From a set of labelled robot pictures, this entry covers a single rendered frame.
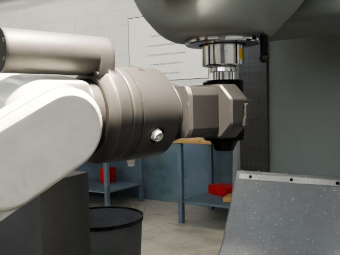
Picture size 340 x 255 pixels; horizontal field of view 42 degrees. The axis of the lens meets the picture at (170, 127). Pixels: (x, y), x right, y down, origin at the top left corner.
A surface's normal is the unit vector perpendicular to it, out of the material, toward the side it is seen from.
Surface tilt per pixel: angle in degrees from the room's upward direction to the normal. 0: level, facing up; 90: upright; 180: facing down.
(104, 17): 90
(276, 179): 63
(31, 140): 101
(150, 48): 90
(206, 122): 90
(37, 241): 90
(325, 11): 135
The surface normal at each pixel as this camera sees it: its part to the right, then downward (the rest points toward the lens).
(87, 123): 0.66, 0.21
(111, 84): -0.15, -0.35
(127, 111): 0.65, -0.05
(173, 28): -0.37, 0.88
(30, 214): -0.45, 0.06
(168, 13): -0.56, 0.47
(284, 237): -0.51, -0.40
